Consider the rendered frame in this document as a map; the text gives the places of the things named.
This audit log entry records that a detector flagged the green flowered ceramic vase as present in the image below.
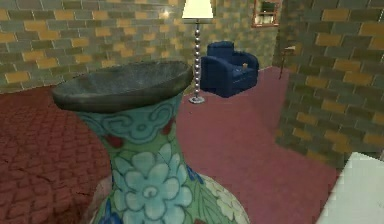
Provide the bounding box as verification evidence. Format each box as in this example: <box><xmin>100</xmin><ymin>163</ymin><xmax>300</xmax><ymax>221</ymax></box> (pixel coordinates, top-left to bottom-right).
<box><xmin>51</xmin><ymin>60</ymin><xmax>251</xmax><ymax>224</ymax></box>

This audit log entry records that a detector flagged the dark blue armchair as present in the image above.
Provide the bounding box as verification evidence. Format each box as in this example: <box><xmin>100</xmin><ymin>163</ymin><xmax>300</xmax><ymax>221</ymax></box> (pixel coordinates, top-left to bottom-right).
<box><xmin>200</xmin><ymin>40</ymin><xmax>260</xmax><ymax>99</ymax></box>

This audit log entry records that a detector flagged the white shade floor lamp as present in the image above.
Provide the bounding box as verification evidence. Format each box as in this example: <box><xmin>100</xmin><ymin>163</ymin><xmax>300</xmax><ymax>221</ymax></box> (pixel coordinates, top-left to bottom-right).
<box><xmin>181</xmin><ymin>0</ymin><xmax>215</xmax><ymax>105</ymax></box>

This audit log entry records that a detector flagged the small wooden side table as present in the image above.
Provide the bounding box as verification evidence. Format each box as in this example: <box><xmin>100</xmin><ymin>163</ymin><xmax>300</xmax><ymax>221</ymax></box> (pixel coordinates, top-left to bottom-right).
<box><xmin>278</xmin><ymin>45</ymin><xmax>297</xmax><ymax>80</ymax></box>

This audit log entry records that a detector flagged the white furniture corner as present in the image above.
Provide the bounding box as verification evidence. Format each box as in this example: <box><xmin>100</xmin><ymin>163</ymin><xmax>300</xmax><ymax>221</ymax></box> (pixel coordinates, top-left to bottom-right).
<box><xmin>315</xmin><ymin>151</ymin><xmax>384</xmax><ymax>224</ymax></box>

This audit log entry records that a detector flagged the red framed wall picture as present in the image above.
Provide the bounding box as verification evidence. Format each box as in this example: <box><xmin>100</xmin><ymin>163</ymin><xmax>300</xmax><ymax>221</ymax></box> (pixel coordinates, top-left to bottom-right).
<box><xmin>251</xmin><ymin>0</ymin><xmax>282</xmax><ymax>28</ymax></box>

